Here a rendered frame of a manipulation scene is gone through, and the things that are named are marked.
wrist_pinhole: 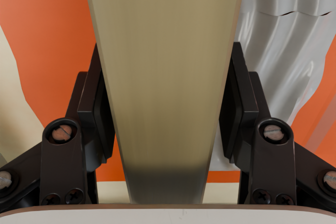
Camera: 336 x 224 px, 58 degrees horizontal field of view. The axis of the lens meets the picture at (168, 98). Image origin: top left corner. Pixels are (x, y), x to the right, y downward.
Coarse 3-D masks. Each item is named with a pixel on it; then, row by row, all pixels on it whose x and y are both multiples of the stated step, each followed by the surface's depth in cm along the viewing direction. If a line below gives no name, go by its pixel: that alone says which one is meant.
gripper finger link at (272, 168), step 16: (256, 128) 10; (272, 128) 10; (288, 128) 10; (256, 144) 9; (272, 144) 9; (288, 144) 9; (256, 160) 9; (272, 160) 9; (288, 160) 9; (240, 176) 11; (256, 176) 8; (272, 176) 8; (288, 176) 8; (240, 192) 10; (256, 192) 8; (272, 192) 8; (288, 192) 8
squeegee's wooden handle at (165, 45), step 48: (96, 0) 5; (144, 0) 5; (192, 0) 5; (240, 0) 6; (144, 48) 6; (192, 48) 6; (144, 96) 7; (192, 96) 7; (144, 144) 8; (192, 144) 8; (144, 192) 11; (192, 192) 11
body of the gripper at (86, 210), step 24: (0, 216) 7; (24, 216) 7; (48, 216) 7; (72, 216) 7; (96, 216) 7; (120, 216) 7; (144, 216) 7; (168, 216) 7; (192, 216) 7; (216, 216) 7; (240, 216) 7; (264, 216) 7; (288, 216) 7; (312, 216) 7
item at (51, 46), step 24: (0, 24) 18; (24, 24) 18; (48, 24) 18; (72, 24) 18; (24, 48) 19; (48, 48) 19; (72, 48) 19; (24, 72) 21; (48, 72) 21; (72, 72) 21; (24, 96) 22; (48, 96) 22; (312, 96) 22; (48, 120) 24; (312, 120) 24; (96, 168) 30; (120, 168) 30
